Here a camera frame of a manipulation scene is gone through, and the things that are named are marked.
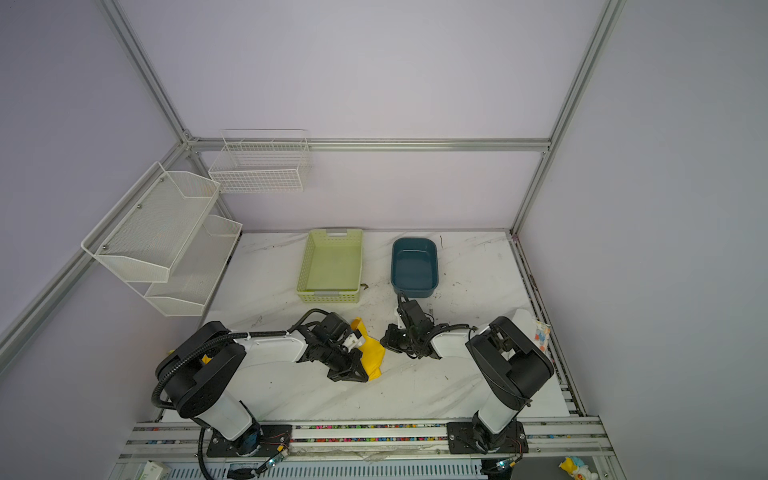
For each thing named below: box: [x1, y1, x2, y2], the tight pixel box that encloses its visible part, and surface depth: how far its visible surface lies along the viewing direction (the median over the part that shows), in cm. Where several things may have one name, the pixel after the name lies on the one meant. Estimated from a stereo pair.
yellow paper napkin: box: [350, 317, 386, 381], surface depth 89 cm
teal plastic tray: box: [391, 237, 439, 298], surface depth 110 cm
